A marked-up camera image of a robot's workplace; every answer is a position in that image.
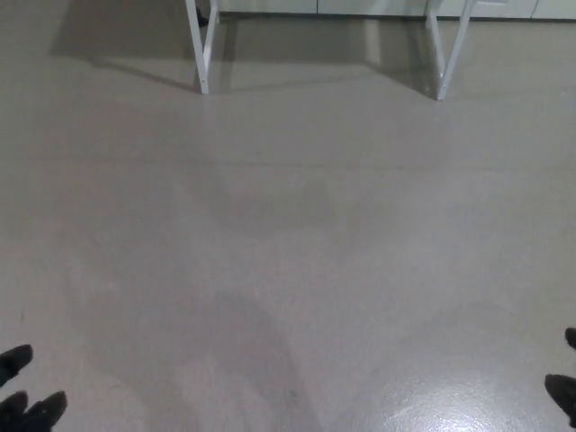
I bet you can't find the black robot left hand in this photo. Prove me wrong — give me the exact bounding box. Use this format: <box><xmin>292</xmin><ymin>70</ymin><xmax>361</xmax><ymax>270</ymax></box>
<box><xmin>0</xmin><ymin>344</ymin><xmax>68</xmax><ymax>432</ymax></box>

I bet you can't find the white metal table leg frame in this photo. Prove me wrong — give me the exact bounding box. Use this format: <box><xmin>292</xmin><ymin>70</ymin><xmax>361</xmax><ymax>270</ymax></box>
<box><xmin>425</xmin><ymin>0</ymin><xmax>478</xmax><ymax>101</ymax></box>
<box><xmin>185</xmin><ymin>0</ymin><xmax>221</xmax><ymax>95</ymax></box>

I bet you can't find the white cabinet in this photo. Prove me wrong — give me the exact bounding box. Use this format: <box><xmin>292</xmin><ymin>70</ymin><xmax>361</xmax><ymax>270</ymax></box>
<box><xmin>218</xmin><ymin>0</ymin><xmax>576</xmax><ymax>21</ymax></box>

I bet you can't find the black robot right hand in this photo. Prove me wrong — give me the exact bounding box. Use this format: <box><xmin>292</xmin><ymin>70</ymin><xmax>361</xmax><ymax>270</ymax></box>
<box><xmin>544</xmin><ymin>327</ymin><xmax>576</xmax><ymax>415</ymax></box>

